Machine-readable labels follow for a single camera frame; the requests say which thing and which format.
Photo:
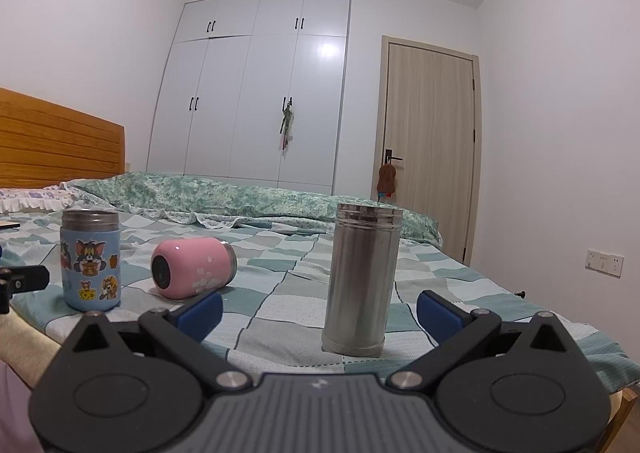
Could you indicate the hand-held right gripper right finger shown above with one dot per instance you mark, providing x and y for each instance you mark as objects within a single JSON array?
[{"x": 439, "y": 315}]

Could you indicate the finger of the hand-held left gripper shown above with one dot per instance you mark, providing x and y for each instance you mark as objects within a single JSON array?
[{"x": 27, "y": 279}]

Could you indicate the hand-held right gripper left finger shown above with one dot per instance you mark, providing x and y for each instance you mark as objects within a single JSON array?
[{"x": 201, "y": 317}]

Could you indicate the pink cup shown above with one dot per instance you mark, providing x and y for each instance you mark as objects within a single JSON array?
[{"x": 195, "y": 268}]

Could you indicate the blue cartoon print cup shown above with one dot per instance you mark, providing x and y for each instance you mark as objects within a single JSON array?
[{"x": 91, "y": 263}]

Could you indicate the tall stainless steel cup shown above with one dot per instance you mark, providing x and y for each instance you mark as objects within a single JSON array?
[{"x": 362, "y": 283}]

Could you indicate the dark flat phone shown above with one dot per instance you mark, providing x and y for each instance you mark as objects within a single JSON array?
[{"x": 7, "y": 224}]

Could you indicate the pale yellow mattress pad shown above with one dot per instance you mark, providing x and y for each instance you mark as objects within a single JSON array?
[{"x": 22, "y": 340}]

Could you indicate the floral frilled pillow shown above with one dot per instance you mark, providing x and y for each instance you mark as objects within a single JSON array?
[{"x": 40, "y": 195}]

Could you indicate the checked green bedsheet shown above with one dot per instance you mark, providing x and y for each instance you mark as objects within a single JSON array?
[{"x": 280, "y": 283}]

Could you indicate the green floral quilt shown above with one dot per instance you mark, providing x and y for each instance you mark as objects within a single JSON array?
[{"x": 240, "y": 200}]

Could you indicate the pink cloth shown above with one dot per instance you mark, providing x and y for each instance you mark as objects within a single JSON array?
[{"x": 12, "y": 413}]

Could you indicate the orange wooden headboard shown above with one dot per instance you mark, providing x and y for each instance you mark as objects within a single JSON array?
[{"x": 55, "y": 143}]

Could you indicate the brown hanging toy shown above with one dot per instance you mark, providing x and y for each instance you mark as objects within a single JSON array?
[{"x": 387, "y": 180}]

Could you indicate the light wooden door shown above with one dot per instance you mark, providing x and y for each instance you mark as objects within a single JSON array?
[{"x": 430, "y": 143}]

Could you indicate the white wardrobe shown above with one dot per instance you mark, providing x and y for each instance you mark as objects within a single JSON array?
[{"x": 250, "y": 98}]

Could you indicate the white wall socket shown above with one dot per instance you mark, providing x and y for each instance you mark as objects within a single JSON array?
[{"x": 605, "y": 263}]

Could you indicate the wooden bed frame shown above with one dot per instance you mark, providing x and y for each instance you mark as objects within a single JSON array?
[{"x": 617, "y": 415}]

